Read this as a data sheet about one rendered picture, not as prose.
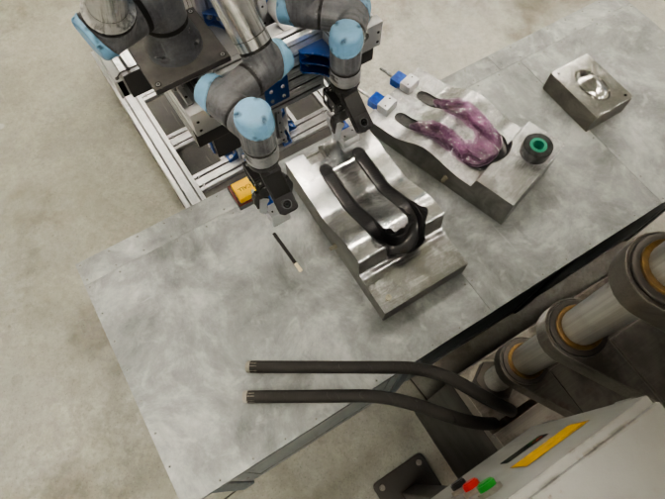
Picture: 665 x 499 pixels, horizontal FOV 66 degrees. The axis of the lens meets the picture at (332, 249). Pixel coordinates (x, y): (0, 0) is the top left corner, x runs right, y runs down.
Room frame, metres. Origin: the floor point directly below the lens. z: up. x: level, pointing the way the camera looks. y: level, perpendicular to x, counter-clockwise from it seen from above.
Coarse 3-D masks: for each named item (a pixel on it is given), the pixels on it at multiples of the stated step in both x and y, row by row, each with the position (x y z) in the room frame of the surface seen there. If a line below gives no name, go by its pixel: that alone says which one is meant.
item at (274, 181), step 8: (264, 176) 0.61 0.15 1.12; (272, 176) 0.62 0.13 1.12; (280, 176) 0.62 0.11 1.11; (264, 184) 0.61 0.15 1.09; (272, 184) 0.60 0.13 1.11; (280, 184) 0.60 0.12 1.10; (272, 192) 0.59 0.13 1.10; (280, 192) 0.59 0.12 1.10; (288, 192) 0.59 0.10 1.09; (272, 200) 0.58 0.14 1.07; (280, 200) 0.57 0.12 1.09; (288, 200) 0.57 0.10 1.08; (280, 208) 0.56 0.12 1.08; (288, 208) 0.56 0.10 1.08; (296, 208) 0.56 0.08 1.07
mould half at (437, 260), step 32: (320, 160) 0.81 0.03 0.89; (352, 160) 0.81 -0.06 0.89; (384, 160) 0.81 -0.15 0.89; (320, 192) 0.71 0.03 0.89; (352, 192) 0.71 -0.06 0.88; (416, 192) 0.69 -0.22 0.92; (320, 224) 0.65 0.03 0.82; (352, 224) 0.60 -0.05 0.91; (384, 224) 0.59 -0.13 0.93; (352, 256) 0.51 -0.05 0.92; (384, 256) 0.52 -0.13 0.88; (416, 256) 0.53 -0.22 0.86; (448, 256) 0.53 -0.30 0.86; (384, 288) 0.44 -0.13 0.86; (416, 288) 0.44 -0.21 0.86
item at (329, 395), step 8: (248, 392) 0.19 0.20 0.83; (256, 392) 0.19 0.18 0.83; (264, 392) 0.19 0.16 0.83; (272, 392) 0.19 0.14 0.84; (280, 392) 0.19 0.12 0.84; (288, 392) 0.19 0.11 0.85; (296, 392) 0.19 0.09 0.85; (304, 392) 0.19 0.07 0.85; (312, 392) 0.19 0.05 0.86; (320, 392) 0.19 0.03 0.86; (328, 392) 0.19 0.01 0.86; (336, 392) 0.19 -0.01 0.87; (344, 392) 0.19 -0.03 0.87; (352, 392) 0.19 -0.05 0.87; (248, 400) 0.18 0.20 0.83; (256, 400) 0.18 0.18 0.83; (264, 400) 0.17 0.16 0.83; (272, 400) 0.17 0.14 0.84; (280, 400) 0.17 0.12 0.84; (288, 400) 0.17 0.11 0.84; (296, 400) 0.17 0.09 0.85; (304, 400) 0.17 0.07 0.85; (312, 400) 0.17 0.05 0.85; (320, 400) 0.17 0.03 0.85; (328, 400) 0.17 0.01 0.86; (336, 400) 0.17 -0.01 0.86; (344, 400) 0.17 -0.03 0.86; (352, 400) 0.17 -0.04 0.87
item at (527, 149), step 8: (528, 136) 0.85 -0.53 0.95; (536, 136) 0.85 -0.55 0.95; (544, 136) 0.85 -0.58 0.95; (528, 144) 0.82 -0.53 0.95; (536, 144) 0.83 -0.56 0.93; (544, 144) 0.82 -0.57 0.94; (552, 144) 0.82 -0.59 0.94; (520, 152) 0.82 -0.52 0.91; (528, 152) 0.79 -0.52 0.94; (536, 152) 0.79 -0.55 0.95; (544, 152) 0.79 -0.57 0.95; (528, 160) 0.79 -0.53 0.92; (536, 160) 0.78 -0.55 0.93; (544, 160) 0.78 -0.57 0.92
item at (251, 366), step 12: (252, 360) 0.27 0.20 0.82; (264, 360) 0.27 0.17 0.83; (276, 360) 0.27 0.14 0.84; (288, 360) 0.27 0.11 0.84; (300, 360) 0.26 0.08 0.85; (312, 360) 0.26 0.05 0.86; (324, 360) 0.26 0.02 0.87; (336, 360) 0.26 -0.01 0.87; (348, 360) 0.26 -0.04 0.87; (252, 372) 0.24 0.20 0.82; (264, 372) 0.24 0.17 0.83; (276, 372) 0.24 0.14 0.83; (288, 372) 0.24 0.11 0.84; (300, 372) 0.24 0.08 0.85; (312, 372) 0.24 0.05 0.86; (324, 372) 0.23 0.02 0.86; (336, 372) 0.23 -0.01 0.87; (348, 372) 0.23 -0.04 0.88; (360, 372) 0.23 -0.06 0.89; (372, 372) 0.23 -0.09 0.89; (384, 372) 0.23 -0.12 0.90; (396, 372) 0.22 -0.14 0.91
